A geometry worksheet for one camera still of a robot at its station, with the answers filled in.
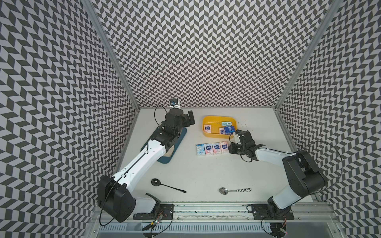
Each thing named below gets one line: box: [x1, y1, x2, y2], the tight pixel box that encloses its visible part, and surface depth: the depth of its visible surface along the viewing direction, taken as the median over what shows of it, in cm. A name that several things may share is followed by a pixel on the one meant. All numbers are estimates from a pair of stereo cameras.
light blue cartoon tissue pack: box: [195, 143, 206, 157], surface depth 95 cm
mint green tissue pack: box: [221, 121, 233, 126], surface depth 104 cm
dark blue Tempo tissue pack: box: [223, 125, 236, 135], surface depth 101 cm
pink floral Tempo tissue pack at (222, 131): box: [218, 127, 226, 135], surface depth 103 cm
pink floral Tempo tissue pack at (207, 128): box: [203, 124, 212, 133], surface depth 104 cm
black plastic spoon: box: [150, 178, 188, 194], surface depth 82 cm
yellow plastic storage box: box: [202, 115, 238, 139], surface depth 107 cm
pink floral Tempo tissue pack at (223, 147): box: [219, 141, 229, 154], surface depth 96 cm
